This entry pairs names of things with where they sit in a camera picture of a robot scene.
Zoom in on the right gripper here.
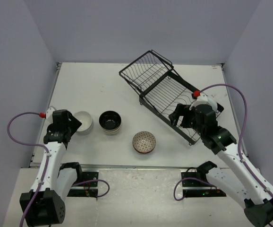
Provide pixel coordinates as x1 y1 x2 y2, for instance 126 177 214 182
169 103 205 135

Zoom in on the tan black bowl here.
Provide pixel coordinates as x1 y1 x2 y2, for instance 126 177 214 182
99 111 122 131

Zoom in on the brown white patterned bowl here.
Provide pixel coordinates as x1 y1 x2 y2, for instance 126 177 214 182
132 131 156 154

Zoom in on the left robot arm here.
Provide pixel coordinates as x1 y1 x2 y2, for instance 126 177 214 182
19 110 84 227

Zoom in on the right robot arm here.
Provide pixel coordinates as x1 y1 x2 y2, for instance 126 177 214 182
169 104 273 227

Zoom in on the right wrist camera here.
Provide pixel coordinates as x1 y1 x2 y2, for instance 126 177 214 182
189 94 209 110

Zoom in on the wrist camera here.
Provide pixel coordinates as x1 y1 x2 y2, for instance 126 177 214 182
189 94 209 110
45 106 56 121

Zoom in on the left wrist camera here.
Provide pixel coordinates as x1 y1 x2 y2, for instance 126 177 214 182
45 106 56 121

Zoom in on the black wire dish rack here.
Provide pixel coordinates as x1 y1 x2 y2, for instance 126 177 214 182
119 50 228 145

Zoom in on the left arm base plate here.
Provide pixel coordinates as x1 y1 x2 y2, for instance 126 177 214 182
68 171 99 198

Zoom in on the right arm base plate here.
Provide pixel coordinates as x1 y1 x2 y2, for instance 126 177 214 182
181 171 226 198

